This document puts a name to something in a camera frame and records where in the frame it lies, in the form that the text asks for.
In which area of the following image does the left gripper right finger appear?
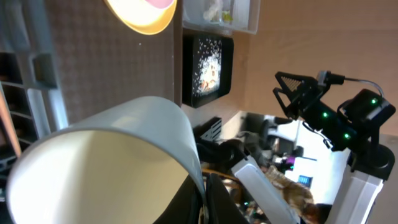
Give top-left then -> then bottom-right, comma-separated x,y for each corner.
206,174 -> 249,224

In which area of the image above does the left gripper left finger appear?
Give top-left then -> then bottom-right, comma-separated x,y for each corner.
154,175 -> 202,224

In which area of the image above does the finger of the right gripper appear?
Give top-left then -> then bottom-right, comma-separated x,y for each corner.
272,72 -> 323,119

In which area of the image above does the white cup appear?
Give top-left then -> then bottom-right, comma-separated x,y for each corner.
6,96 -> 205,223

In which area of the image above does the food scraps rice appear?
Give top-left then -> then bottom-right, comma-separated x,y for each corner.
192,37 -> 222,97

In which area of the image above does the yellow green snack wrapper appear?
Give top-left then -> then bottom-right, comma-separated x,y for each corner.
221,11 -> 233,23

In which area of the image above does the white tissue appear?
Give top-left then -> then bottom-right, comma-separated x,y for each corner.
203,0 -> 223,21

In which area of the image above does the pink bowl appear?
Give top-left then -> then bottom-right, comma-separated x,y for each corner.
146,0 -> 174,9

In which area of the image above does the yellow plate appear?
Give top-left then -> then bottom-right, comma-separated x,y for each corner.
104,0 -> 178,35

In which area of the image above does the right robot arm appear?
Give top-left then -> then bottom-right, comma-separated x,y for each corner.
273,71 -> 396,223

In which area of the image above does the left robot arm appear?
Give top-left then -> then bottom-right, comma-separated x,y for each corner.
155,140 -> 301,223

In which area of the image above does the grey dishwasher rack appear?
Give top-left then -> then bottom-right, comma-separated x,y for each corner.
1,0 -> 68,174

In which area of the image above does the black tray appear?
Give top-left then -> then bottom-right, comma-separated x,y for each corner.
182,34 -> 234,108

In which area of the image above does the clear plastic bin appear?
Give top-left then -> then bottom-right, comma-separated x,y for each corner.
183,0 -> 261,35

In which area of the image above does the dark brown serving tray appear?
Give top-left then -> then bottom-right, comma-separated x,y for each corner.
45,0 -> 178,124

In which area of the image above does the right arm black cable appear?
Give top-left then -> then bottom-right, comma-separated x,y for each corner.
317,70 -> 385,97

